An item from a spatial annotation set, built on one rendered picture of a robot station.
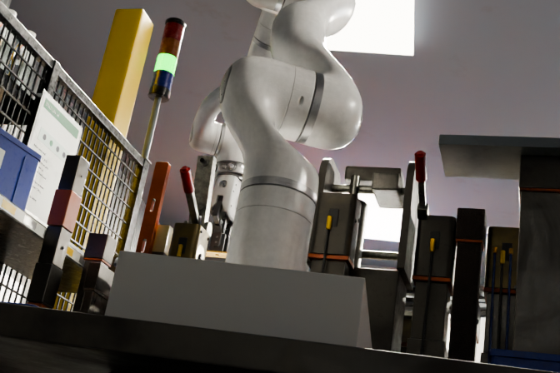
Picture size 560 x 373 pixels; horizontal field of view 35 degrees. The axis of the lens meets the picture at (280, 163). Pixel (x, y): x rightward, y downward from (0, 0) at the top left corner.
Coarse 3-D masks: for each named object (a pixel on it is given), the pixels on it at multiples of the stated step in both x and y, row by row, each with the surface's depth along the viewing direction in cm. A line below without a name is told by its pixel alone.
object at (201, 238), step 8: (176, 224) 180; (184, 224) 180; (192, 224) 179; (176, 232) 179; (184, 232) 179; (192, 232) 178; (200, 232) 179; (176, 240) 179; (184, 240) 178; (192, 240) 178; (200, 240) 179; (208, 240) 183; (176, 248) 178; (184, 248) 177; (192, 248) 177; (200, 248) 179; (184, 256) 177; (192, 256) 177; (200, 256) 179
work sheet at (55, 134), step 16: (48, 96) 230; (48, 112) 230; (64, 112) 237; (32, 128) 223; (48, 128) 230; (64, 128) 238; (80, 128) 246; (32, 144) 223; (48, 144) 230; (64, 144) 238; (48, 160) 231; (64, 160) 238; (48, 176) 231; (32, 192) 224; (48, 192) 231; (32, 208) 225; (48, 208) 232
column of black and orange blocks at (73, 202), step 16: (80, 160) 195; (64, 176) 194; (80, 176) 195; (64, 192) 192; (80, 192) 196; (64, 208) 190; (48, 224) 190; (64, 224) 189; (48, 240) 188; (64, 240) 190; (48, 256) 187; (64, 256) 190; (48, 272) 185; (32, 288) 184; (48, 288) 184; (32, 304) 183; (48, 304) 184
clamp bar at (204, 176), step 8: (200, 160) 186; (208, 160) 188; (216, 160) 189; (200, 168) 188; (208, 168) 187; (216, 168) 191; (200, 176) 187; (208, 176) 187; (200, 184) 187; (208, 184) 186; (200, 192) 186; (208, 192) 186; (200, 200) 186; (208, 200) 186; (200, 208) 185; (208, 208) 186; (200, 216) 185; (208, 216) 186
